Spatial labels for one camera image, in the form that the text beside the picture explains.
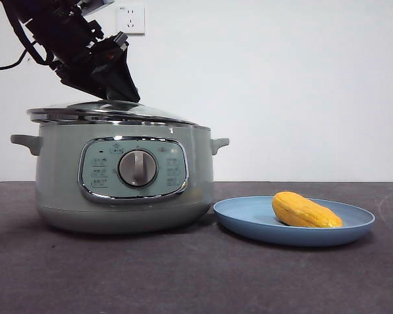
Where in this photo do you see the white wall socket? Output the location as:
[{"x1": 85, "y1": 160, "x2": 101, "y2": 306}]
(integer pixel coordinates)
[{"x1": 117, "y1": 5, "x2": 145, "y2": 36}]

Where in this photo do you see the pale grey camera box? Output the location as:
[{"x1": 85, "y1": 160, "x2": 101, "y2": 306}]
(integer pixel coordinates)
[{"x1": 77, "y1": 0, "x2": 115, "y2": 14}]

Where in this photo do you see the pale green electric steamer pot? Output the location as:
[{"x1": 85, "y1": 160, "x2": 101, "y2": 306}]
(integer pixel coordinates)
[{"x1": 10, "y1": 122, "x2": 230, "y2": 234}]

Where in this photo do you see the yellow corn cob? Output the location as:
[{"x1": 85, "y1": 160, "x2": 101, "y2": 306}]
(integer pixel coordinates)
[{"x1": 271, "y1": 191, "x2": 344, "y2": 229}]

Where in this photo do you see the blue round plate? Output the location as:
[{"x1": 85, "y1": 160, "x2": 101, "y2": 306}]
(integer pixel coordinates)
[{"x1": 213, "y1": 195, "x2": 377, "y2": 247}]

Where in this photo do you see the black cable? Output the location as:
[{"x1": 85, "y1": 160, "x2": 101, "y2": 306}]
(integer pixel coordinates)
[{"x1": 0, "y1": 9, "x2": 53, "y2": 71}]

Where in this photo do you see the glass lid with green knob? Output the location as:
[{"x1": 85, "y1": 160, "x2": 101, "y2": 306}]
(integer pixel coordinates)
[{"x1": 26, "y1": 99, "x2": 197, "y2": 127}]

